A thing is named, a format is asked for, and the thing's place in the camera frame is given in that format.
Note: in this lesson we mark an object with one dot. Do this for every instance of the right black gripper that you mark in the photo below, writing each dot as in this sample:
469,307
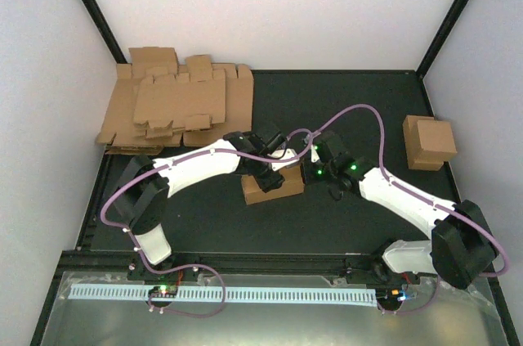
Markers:
309,177

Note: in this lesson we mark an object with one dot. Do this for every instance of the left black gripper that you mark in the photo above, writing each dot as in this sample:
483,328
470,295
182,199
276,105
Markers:
267,184

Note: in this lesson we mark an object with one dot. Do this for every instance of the cardboard box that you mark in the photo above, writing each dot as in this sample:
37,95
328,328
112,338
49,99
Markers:
408,124
293,185
435,141

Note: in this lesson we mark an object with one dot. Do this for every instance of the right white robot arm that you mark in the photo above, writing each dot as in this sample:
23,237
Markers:
456,247

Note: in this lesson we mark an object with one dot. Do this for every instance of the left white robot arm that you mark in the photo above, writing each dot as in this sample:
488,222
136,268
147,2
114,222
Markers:
147,184

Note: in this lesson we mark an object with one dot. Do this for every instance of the stack of flat cardboard blanks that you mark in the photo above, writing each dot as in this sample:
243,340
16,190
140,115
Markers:
159,102

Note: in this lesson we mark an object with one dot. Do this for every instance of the right controller circuit board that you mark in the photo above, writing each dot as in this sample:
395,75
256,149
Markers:
393,295

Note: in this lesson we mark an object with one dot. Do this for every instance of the controller circuit board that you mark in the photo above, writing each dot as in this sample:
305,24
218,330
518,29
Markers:
163,291
393,295

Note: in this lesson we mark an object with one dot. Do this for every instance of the left controller circuit board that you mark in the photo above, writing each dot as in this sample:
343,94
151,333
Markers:
163,291

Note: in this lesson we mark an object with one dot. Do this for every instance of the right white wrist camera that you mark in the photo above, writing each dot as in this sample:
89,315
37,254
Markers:
315,157

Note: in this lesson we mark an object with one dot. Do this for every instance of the light blue slotted cable duct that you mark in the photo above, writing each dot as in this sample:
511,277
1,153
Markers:
230,294

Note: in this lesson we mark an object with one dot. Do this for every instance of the right black frame post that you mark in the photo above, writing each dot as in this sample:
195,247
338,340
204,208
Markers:
450,20

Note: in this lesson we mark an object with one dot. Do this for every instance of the black frame post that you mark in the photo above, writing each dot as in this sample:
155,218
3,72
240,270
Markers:
103,27
450,20

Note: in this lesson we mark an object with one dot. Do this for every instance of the left black frame post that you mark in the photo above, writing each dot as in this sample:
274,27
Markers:
103,27

